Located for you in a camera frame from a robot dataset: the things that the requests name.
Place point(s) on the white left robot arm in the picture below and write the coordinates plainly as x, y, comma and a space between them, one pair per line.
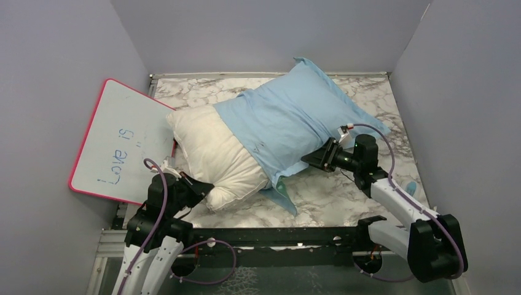
155, 236

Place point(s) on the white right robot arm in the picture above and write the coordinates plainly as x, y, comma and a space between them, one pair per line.
431, 243

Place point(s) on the blue white small packet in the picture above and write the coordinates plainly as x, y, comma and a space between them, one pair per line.
411, 187

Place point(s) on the white pillow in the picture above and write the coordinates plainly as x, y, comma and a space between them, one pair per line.
214, 155

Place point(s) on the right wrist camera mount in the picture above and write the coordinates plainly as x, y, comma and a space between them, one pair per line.
345, 135

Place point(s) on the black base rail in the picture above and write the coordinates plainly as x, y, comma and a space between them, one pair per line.
276, 247

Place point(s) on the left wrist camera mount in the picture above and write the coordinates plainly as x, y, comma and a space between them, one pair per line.
167, 166

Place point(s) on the light blue pillowcase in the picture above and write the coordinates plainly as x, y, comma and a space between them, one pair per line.
291, 116

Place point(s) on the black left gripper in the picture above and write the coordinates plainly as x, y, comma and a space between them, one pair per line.
199, 190

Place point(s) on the green patterned cloth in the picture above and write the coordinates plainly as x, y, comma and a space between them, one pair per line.
281, 188

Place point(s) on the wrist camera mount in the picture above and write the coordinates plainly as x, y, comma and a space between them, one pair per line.
167, 166
345, 135

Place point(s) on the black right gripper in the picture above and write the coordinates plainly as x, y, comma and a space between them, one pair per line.
323, 158

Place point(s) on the pink framed whiteboard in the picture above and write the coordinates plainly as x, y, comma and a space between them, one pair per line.
126, 127

